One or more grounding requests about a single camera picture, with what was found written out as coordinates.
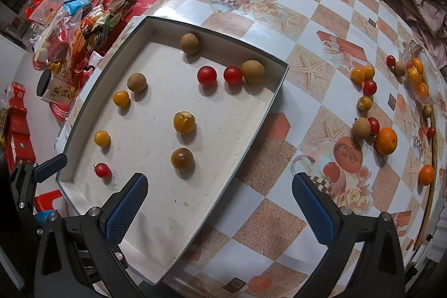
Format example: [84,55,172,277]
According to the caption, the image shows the long wooden stick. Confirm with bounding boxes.
[413,111,438,252]

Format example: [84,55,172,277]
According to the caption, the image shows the shallow white cardboard box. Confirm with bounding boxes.
[56,16,288,284]

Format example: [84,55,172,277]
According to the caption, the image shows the red cherry tomato front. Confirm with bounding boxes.
[94,163,112,178]

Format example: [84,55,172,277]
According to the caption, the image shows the orange mandarin near stick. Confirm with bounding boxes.
[418,164,435,186]

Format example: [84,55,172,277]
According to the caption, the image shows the red cherry tomato upper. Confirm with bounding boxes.
[363,79,377,96]

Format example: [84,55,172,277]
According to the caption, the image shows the red cherry tomato cluster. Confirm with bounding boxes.
[367,116,380,135]

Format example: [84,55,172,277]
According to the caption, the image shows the large orange mandarin centre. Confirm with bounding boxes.
[375,128,398,156]

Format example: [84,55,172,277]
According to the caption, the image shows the yellow cherry tomato cluster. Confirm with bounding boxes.
[357,96,372,113]

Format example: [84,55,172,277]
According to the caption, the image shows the longan near bowl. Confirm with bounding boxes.
[351,117,370,140]

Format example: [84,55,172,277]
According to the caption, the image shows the clear glass fruit bowl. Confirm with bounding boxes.
[396,40,440,105]

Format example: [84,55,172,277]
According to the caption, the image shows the red tomato table edge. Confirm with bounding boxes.
[197,66,217,87]

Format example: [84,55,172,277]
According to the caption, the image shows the yellow cherry tomato upper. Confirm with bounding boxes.
[351,68,365,85]

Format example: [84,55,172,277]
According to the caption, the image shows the brown longan by tomato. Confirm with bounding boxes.
[127,73,147,93]

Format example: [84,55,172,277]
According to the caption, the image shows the mandarins in bowl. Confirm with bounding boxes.
[406,58,429,100]

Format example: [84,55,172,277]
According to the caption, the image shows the dark brown cherry tomato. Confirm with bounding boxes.
[170,147,194,170]

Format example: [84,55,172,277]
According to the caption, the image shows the longan by stick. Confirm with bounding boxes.
[422,104,433,119]

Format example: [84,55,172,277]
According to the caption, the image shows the red tomato by stick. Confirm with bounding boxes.
[427,126,436,139]

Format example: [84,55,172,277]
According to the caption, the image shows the pile of snack packages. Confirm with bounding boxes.
[33,0,136,89]

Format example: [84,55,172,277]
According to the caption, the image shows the brown longan in cluster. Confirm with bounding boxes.
[241,60,265,84]

